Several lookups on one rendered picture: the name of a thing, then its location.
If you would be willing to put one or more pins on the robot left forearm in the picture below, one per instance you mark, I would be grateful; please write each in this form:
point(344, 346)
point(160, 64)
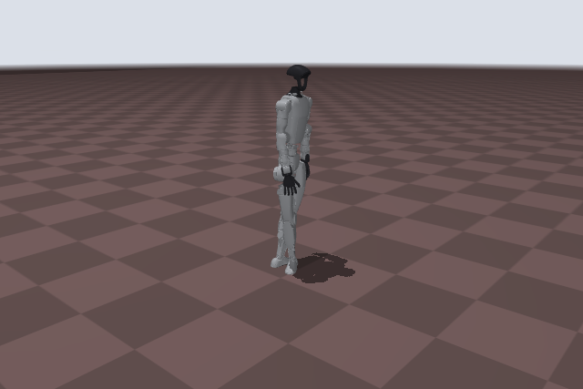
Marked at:
point(305, 146)

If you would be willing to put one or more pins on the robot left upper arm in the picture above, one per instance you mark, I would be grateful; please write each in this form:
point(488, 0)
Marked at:
point(308, 129)

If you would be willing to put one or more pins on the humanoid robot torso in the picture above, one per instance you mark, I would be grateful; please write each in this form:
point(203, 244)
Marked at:
point(297, 120)

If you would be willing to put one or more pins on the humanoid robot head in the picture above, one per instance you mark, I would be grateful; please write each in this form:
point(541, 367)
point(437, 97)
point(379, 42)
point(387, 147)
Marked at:
point(298, 72)

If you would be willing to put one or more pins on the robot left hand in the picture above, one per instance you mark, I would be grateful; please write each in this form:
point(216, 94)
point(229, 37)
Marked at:
point(307, 159)

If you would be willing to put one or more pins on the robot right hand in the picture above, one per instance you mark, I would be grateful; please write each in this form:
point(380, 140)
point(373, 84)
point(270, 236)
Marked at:
point(289, 182)

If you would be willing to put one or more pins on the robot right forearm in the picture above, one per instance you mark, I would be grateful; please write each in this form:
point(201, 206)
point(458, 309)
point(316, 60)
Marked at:
point(283, 151)

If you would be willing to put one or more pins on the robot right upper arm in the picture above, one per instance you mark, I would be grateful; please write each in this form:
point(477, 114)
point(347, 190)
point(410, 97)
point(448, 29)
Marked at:
point(283, 108)

